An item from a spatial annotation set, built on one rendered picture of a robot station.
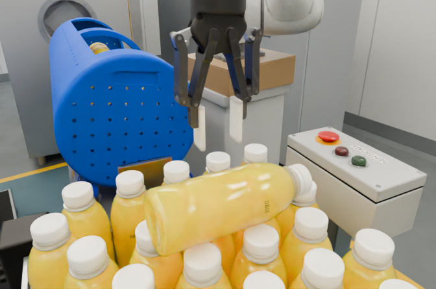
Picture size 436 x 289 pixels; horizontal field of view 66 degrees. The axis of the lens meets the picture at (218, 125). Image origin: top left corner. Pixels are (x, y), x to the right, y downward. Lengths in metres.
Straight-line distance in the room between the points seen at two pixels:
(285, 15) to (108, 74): 0.74
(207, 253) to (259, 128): 0.98
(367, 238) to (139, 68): 0.47
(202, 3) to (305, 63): 1.86
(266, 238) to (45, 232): 0.25
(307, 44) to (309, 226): 1.90
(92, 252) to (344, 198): 0.36
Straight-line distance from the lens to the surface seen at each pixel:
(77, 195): 0.48
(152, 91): 0.67
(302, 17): 1.24
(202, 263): 0.36
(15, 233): 0.62
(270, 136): 1.37
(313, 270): 0.36
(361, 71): 3.55
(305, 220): 0.42
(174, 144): 0.72
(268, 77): 1.24
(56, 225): 0.44
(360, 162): 0.54
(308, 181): 0.42
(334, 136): 0.61
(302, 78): 2.28
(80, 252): 0.40
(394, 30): 3.36
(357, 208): 0.53
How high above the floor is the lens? 1.35
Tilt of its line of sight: 23 degrees down
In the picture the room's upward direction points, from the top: straight up
